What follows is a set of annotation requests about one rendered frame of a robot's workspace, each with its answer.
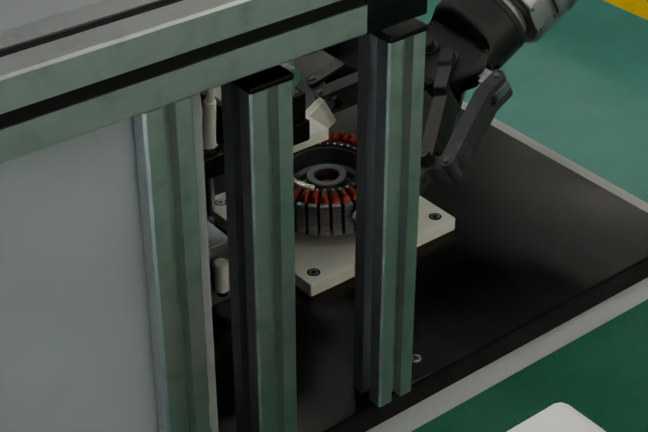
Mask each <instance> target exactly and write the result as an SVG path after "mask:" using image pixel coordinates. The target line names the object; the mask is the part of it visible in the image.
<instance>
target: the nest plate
mask: <svg viewBox="0 0 648 432"><path fill-rule="evenodd" d="M213 213H214V219H216V221H217V225H218V226H219V227H220V228H222V229H223V230H225V231H226V232H228V224H227V203H226V192H224V193H221V194H219V195H217V196H215V210H214V212H213ZM454 229H455V218H454V217H453V216H451V215H449V214H448V213H446V212H445V211H443V210H442V209H440V208H439V207H438V206H436V205H435V204H433V203H432V202H430V201H428V200H426V199H425V198H423V197H422V196H419V200H418V244H417V247H419V246H421V245H423V244H425V243H427V242H429V241H431V240H433V239H436V238H438V237H440V236H442V235H444V234H446V233H448V232H450V231H453V230H454ZM294 242H295V285H296V286H298V287H299V288H300V289H302V290H303V291H304V292H305V293H307V294H308V295H309V296H310V297H312V296H314V295H316V294H318V293H320V292H323V291H325V290H327V289H329V288H331V287H333V286H335V285H337V284H341V283H343V282H345V281H347V280H349V279H351V278H354V277H355V252H356V232H355V231H354V232H353V233H348V234H345V233H342V235H336V236H333V234H332V231H331V233H330V236H321V232H320V233H319V234H318V235H317V236H313V235H309V234H301V233H297V231H294Z"/></svg>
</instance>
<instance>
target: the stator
mask: <svg viewBox="0 0 648 432"><path fill-rule="evenodd" d="M293 172H294V231H297V233H301V234H309V235H313V236H317V235H318V234H319V233H320V232H321V236H330V233H331V231H332V234H333V236H336V235H342V233H345V234H348V233H353V232H354V231H356V224H355V222H354V221H353V219H352V218H351V215H352V214H353V213H354V212H355V211H356V186H357V135H355V134H351V133H345V134H344V133H343V132H338V131H337V132H335V133H334V137H333V132H330V131H329V139H328V140H326V141H323V142H321V143H318V144H316V145H313V146H311V147H308V148H304V149H302V150H299V151H297V152H294V153H293ZM347 178H351V179H347ZM305 179H306V180H307V182H306V183H305V182H302V181H303V180H305ZM323 179H330V180H331V181H322V180H323Z"/></svg>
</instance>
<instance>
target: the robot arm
mask: <svg viewBox="0 0 648 432"><path fill-rule="evenodd" d="M577 1H578V0H442V1H441V2H440V3H439V4H438V5H437V6H436V8H435V10H434V13H433V16H432V19H431V21H430V22H429V23H428V24H427V25H428V30H427V31H426V44H425V67H424V89H423V90H424V91H427V92H428V93H429V94H430V95H431V96H432V97H433V100H432V104H431V108H430V112H429V116H428V120H427V124H426V127H425V131H424V134H423V138H422V142H421V156H420V178H419V193H421V192H422V191H423V190H424V189H425V188H426V187H427V186H428V185H429V184H430V183H431V182H432V181H433V180H437V179H446V180H449V182H450V183H452V184H458V183H460V182H461V181H462V180H463V178H464V176H465V174H466V172H467V170H468V168H469V166H470V165H471V163H472V161H473V158H474V156H475V154H476V152H477V150H478V148H479V146H480V144H481V142H482V140H483V138H484V136H485V134H486V132H487V130H488V128H489V126H490V124H491V122H492V120H493V118H494V116H495V114H496V112H497V111H498V109H499V108H500V107H501V106H502V105H503V104H504V103H505V102H506V101H507V100H508V99H509V98H510V97H511V96H512V95H513V91H512V89H511V87H510V85H509V83H508V81H507V79H506V76H505V74H504V72H503V71H502V70H500V68H501V67H502V66H503V65H504V64H505V63H506V62H507V61H508V60H509V59H510V58H511V57H512V56H513V55H514V54H515V53H516V52H517V51H518V50H519V49H520V48H521V47H522V45H523V44H524V43H525V42H536V41H539V40H540V39H541V38H542V37H543V36H544V35H545V34H546V33H547V32H548V31H549V30H550V29H551V28H552V27H553V26H554V25H555V24H556V23H557V21H558V20H559V19H560V18H561V17H562V16H563V15H564V14H565V13H566V12H567V11H569V10H570V9H572V8H573V7H574V6H575V4H576V3H577ZM306 81H307V84H308V85H309V87H310V89H311V91H312V98H311V100H310V101H309V102H308V103H307V104H306V115H308V116H309V117H311V118H313V119H314V120H316V121H317V122H320V123H321V124H323V125H324V126H326V127H327V128H328V129H329V128H330V127H331V126H332V125H333V124H334V123H335V122H336V121H337V120H336V118H335V115H334V113H336V112H339V111H341V110H344V109H346V108H348V107H351V106H353V105H356V104H358V71H357V70H355V69H353V68H352V67H350V66H348V65H347V64H345V63H343V62H342V61H340V60H338V59H334V60H333V61H332V62H330V63H329V64H327V65H326V66H324V67H322V68H320V69H318V70H317V71H315V72H314V73H312V74H310V75H309V76H308V77H307V80H306ZM323 82H325V85H324V83H323ZM475 87H477V89H476V90H475V92H474V93H473V95H472V98H471V100H470V102H469V104H468V106H467V107H466V109H465V111H464V113H463V115H462V117H461V119H460V121H459V122H458V124H457V126H456V128H455V130H454V132H453V134H452V131H453V126H454V123H455V119H456V115H457V114H459V113H460V111H461V106H462V102H463V98H464V94H465V91H467V90H470V89H472V88H475ZM334 95H336V96H337V97H336V98H334V99H332V96H334ZM451 135H452V136H451Z"/></svg>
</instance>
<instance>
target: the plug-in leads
mask: <svg viewBox="0 0 648 432"><path fill-rule="evenodd" d="M202 142H203V154H204V155H206V154H215V153H216V151H217V150H218V149H219V145H218V144H217V143H216V99H214V88H213V89H210V90H208V91H206V93H205V99H204V100H203V101H202Z"/></svg>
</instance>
